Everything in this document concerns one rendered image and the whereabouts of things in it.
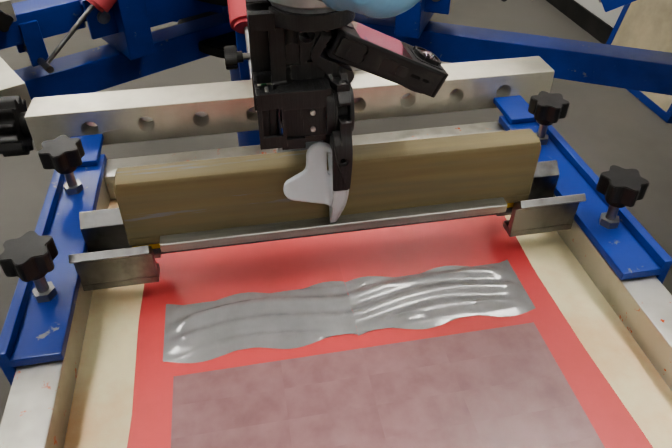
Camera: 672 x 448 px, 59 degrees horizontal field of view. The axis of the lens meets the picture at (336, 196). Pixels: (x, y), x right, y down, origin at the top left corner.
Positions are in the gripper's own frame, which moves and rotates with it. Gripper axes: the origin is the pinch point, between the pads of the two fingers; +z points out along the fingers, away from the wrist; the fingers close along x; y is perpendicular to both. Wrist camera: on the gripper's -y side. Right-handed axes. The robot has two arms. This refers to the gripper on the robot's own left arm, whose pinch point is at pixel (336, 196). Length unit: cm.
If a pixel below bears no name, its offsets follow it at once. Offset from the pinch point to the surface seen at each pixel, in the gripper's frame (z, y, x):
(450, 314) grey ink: 8.1, -9.5, 10.2
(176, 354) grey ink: 8.3, 16.6, 10.2
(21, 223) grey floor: 104, 91, -136
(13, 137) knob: 2.0, 35.7, -20.7
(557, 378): 8.3, -16.4, 18.7
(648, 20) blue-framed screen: 71, -188, -198
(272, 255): 8.4, 6.7, -1.4
